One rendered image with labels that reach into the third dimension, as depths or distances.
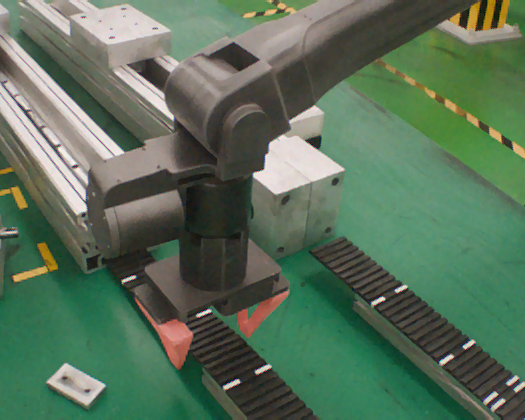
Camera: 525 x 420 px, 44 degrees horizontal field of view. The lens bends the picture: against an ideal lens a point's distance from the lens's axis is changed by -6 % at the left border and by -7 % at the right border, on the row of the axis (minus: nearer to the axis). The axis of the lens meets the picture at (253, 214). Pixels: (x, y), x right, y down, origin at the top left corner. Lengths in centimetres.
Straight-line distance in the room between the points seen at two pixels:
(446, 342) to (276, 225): 23
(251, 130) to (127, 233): 11
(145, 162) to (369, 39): 19
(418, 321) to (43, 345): 38
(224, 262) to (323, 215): 28
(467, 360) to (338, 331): 14
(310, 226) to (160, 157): 34
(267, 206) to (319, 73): 28
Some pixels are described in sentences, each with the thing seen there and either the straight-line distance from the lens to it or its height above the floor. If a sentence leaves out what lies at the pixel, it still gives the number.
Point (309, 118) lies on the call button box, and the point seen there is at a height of 84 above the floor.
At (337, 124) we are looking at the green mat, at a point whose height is 78.
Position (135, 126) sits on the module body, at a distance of 101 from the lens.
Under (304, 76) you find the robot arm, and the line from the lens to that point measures 49.
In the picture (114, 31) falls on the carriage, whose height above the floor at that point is 90.
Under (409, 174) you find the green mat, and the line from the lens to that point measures 99.
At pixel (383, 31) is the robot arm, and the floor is 111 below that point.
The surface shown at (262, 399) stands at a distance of 60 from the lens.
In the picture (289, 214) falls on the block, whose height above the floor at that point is 84.
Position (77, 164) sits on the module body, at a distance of 86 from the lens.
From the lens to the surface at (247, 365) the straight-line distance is 63.
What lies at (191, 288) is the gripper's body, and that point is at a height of 90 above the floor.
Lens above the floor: 128
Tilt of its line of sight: 36 degrees down
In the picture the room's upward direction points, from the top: 4 degrees clockwise
